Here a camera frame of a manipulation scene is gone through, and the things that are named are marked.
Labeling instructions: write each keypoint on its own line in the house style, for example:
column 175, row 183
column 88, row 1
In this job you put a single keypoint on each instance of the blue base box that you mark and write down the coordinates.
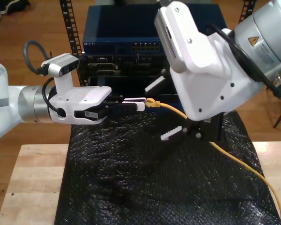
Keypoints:
column 158, row 110

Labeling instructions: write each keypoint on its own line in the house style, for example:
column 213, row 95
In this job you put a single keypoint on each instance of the black rack server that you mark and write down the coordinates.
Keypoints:
column 121, row 65

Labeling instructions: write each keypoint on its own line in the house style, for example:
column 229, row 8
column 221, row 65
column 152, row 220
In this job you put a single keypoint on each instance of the black bubble-wrap mat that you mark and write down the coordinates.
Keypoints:
column 142, row 175

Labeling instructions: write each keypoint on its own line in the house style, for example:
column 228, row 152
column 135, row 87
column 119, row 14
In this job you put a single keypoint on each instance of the blue network switch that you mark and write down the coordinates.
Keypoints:
column 121, row 23

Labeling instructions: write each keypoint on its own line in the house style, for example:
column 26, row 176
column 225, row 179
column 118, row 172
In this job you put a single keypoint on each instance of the black rack frame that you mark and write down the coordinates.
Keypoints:
column 70, row 23

